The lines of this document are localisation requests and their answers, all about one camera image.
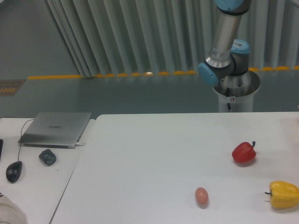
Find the brown egg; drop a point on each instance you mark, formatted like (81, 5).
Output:
(201, 196)

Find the red bell pepper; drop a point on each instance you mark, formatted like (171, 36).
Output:
(244, 152)

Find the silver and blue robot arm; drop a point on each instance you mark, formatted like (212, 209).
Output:
(224, 58)

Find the black computer mouse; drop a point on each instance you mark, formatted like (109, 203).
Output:
(13, 171)

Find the black keyboard edge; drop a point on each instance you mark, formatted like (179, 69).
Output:
(1, 147)

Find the white pleated curtain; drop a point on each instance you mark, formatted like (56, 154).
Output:
(132, 37)

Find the yellow bell pepper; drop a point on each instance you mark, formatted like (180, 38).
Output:
(283, 194)

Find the beige cloth sleeve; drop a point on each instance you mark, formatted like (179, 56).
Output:
(10, 213)

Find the silver closed laptop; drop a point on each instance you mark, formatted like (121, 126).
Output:
(55, 129)

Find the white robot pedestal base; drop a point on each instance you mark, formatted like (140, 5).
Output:
(236, 93)

